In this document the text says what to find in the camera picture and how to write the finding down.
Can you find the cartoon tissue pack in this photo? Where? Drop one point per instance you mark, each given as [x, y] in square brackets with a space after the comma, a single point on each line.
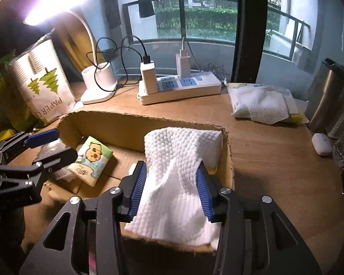
[93, 157]

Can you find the paper cup bag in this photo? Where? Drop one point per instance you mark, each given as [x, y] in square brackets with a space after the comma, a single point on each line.
[42, 82]

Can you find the steel thermos tumbler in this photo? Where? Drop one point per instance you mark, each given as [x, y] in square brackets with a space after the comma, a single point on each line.
[325, 95]

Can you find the brown cardboard box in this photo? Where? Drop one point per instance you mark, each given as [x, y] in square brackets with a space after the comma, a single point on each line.
[124, 135]

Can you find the white textured cloth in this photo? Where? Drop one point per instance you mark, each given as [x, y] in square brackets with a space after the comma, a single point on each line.
[170, 208]

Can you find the white desk lamp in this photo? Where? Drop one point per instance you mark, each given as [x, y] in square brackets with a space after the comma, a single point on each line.
[99, 78]

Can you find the white wipes package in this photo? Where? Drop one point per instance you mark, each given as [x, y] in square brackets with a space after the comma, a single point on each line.
[266, 104]

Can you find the white charger with black cable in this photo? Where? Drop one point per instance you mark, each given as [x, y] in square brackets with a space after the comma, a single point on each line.
[147, 67]

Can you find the green snack bag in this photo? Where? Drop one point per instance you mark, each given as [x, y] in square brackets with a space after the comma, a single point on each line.
[15, 115]

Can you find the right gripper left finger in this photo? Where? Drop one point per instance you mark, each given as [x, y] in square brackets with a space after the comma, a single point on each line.
[86, 234]

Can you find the white earbuds case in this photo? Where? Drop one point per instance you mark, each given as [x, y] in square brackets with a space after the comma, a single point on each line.
[322, 144]

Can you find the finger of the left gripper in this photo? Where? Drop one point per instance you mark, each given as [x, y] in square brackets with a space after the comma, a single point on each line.
[49, 163]
[40, 138]

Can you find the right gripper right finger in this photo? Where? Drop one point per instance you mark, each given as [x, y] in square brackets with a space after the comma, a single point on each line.
[256, 237]

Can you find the white bubble wrap ball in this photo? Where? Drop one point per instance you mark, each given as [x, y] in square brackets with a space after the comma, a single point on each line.
[64, 174]

